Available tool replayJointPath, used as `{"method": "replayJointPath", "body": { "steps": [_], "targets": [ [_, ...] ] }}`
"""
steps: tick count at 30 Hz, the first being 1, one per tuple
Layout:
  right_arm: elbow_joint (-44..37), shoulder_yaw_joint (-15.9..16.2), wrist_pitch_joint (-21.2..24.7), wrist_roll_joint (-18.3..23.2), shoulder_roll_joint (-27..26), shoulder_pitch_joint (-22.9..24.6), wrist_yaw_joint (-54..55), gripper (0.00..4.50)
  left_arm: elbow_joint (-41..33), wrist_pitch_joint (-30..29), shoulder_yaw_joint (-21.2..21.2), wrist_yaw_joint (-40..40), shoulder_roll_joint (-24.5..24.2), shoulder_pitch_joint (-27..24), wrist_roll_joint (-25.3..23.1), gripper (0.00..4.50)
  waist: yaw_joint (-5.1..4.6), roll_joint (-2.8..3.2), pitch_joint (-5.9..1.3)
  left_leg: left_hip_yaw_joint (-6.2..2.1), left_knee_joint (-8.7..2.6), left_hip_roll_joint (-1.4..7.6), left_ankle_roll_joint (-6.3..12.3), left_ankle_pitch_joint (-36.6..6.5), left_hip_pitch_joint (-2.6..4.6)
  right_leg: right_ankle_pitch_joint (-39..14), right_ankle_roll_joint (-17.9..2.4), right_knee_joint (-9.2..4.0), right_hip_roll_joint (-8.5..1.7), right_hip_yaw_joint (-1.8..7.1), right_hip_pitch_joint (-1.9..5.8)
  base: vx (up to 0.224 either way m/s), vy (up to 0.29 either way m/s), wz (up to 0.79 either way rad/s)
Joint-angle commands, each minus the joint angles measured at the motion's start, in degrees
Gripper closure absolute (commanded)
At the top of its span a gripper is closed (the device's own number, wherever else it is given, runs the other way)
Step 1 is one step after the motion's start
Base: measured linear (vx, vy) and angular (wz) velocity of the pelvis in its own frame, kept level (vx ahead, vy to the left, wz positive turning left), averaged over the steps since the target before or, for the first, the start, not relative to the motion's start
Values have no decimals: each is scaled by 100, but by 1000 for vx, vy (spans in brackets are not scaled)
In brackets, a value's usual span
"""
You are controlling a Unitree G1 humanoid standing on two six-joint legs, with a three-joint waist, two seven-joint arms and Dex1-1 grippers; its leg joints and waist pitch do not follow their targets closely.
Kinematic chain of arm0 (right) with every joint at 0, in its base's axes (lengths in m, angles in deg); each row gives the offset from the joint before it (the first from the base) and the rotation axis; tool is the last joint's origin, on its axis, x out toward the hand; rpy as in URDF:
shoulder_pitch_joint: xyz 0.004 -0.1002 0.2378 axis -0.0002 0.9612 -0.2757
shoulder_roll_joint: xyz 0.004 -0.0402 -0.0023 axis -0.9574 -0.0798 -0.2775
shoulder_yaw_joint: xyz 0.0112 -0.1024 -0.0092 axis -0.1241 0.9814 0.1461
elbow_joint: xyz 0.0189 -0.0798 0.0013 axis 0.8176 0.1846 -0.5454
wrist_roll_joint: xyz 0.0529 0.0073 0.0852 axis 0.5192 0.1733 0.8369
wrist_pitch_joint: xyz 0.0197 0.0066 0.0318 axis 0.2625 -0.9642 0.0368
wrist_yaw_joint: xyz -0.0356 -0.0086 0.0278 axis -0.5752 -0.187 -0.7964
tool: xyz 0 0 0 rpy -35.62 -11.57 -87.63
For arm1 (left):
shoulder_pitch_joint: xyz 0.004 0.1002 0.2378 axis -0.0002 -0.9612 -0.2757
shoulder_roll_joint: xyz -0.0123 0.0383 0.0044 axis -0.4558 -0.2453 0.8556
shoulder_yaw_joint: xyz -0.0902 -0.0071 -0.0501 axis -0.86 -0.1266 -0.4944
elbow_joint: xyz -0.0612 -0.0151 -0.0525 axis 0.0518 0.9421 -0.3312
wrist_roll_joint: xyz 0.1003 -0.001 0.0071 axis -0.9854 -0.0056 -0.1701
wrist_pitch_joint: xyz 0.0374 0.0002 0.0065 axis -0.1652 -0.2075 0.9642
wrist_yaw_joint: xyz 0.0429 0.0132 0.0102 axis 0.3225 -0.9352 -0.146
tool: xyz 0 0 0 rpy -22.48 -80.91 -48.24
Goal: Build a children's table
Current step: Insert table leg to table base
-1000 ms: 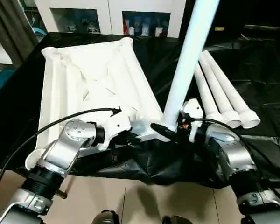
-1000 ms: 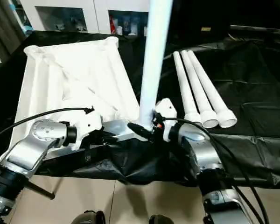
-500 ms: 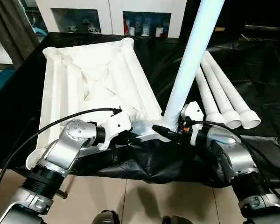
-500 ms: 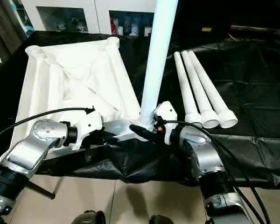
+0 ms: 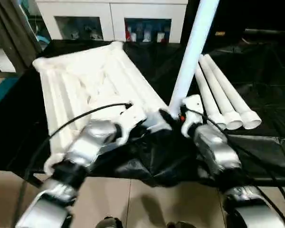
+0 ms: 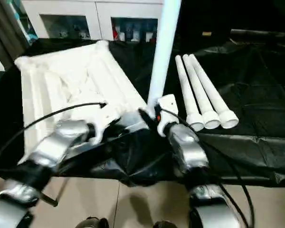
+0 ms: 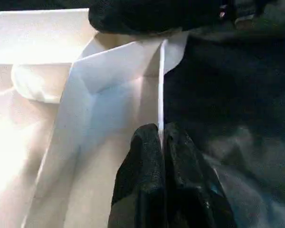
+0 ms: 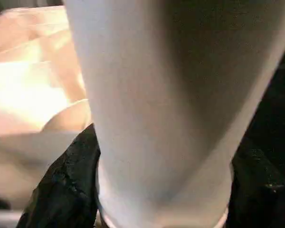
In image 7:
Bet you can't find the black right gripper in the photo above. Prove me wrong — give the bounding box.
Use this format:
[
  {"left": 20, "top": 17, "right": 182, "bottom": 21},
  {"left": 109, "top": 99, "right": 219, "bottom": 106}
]
[{"left": 219, "top": 0, "right": 276, "bottom": 30}]

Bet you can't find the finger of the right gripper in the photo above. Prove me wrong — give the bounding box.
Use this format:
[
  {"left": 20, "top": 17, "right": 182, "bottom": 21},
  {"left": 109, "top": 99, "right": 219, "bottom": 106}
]
[{"left": 88, "top": 0, "right": 224, "bottom": 35}]

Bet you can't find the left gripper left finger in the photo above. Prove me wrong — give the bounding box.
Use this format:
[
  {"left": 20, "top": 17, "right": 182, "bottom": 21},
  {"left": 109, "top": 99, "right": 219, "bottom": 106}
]
[{"left": 107, "top": 124, "right": 168, "bottom": 228}]

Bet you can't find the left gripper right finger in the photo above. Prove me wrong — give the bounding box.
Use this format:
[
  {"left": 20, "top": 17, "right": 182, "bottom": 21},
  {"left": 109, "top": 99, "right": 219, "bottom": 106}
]
[{"left": 163, "top": 123, "right": 239, "bottom": 228}]

